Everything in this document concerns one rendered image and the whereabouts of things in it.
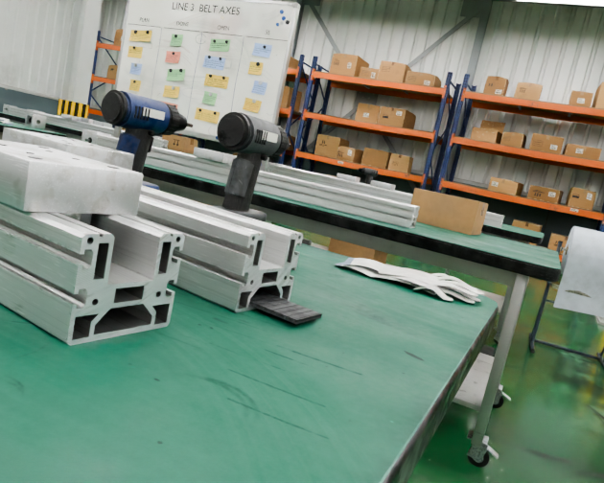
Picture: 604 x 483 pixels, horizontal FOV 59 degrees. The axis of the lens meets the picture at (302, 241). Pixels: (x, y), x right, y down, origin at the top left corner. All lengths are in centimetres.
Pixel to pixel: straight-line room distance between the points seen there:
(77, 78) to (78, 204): 874
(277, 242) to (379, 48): 1139
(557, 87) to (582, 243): 736
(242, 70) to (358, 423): 362
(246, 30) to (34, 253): 359
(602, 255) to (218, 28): 303
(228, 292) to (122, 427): 26
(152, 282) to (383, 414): 21
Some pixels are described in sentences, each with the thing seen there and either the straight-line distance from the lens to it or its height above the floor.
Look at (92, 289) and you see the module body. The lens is 43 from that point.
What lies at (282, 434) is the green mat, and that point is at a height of 78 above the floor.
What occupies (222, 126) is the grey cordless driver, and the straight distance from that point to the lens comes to 83.
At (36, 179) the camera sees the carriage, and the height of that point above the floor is 89.
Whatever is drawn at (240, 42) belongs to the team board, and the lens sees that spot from 398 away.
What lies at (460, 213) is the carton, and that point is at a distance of 245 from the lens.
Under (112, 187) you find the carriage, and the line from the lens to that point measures 50.
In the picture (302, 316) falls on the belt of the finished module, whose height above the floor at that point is 79.
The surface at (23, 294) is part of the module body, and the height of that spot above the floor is 80.
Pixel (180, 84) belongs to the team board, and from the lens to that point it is 421.
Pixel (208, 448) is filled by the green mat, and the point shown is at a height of 78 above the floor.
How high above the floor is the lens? 95
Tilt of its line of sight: 9 degrees down
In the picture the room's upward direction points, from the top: 12 degrees clockwise
